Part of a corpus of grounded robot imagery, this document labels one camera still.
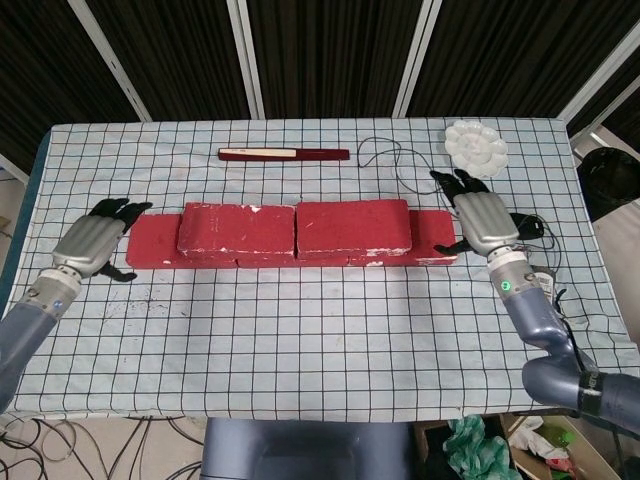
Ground black computer mouse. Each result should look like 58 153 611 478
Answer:
509 213 546 241

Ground white flower paint palette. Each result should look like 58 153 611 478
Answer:
444 119 509 180

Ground white crumpled plastic bag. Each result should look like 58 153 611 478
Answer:
508 417 571 461

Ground cardboard box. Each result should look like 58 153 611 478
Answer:
502 413 624 480

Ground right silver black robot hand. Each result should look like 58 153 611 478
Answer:
430 168 522 259

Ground tangled black floor cables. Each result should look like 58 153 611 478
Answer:
0 413 206 480

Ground checkered light blue tablecloth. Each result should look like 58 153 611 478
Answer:
0 118 634 419

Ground white partition frame post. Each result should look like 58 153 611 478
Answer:
67 0 154 121
557 29 640 121
225 0 266 120
392 0 447 119

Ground red brick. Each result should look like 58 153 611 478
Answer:
347 209 457 266
295 198 414 260
236 252 351 269
127 213 239 270
177 202 296 259

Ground green plastic bag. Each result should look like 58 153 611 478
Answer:
446 414 511 480

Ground blue-grey robot torso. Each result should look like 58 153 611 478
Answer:
199 417 416 480

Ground black bin bag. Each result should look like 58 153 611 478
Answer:
574 147 640 224

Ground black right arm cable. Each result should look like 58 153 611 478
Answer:
560 319 587 375

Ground thin black mouse cable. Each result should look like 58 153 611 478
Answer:
357 135 564 261

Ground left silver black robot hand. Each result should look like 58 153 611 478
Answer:
51 197 154 283

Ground beige trash bin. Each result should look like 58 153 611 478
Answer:
592 197 640 346

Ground green plastic bottle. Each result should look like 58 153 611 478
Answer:
542 422 576 447

